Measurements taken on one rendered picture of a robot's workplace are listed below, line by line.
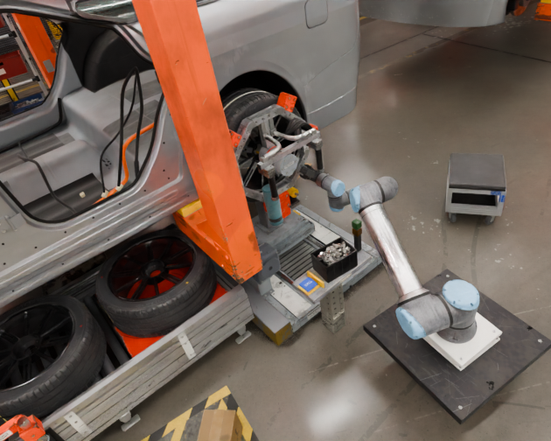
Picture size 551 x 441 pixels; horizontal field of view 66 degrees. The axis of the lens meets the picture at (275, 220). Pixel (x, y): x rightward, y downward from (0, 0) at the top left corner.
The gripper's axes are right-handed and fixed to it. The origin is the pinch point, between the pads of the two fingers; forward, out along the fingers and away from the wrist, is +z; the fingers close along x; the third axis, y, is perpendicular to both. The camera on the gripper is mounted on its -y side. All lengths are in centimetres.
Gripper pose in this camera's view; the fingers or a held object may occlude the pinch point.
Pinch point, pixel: (297, 167)
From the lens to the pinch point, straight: 277.4
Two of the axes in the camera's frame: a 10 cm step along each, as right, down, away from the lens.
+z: -6.2, -4.2, 6.6
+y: 6.5, 1.9, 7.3
